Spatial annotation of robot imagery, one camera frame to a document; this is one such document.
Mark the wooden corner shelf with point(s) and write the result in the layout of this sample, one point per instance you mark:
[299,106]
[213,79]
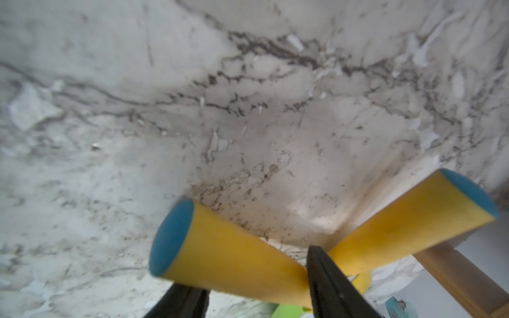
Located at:
[469,286]

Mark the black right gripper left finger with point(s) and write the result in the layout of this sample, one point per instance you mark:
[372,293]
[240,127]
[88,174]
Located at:
[181,302]

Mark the green trowel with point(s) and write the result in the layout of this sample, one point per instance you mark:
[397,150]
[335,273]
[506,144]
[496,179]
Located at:
[444,205]

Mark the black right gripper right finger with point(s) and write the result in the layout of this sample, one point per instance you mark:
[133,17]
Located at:
[332,294]

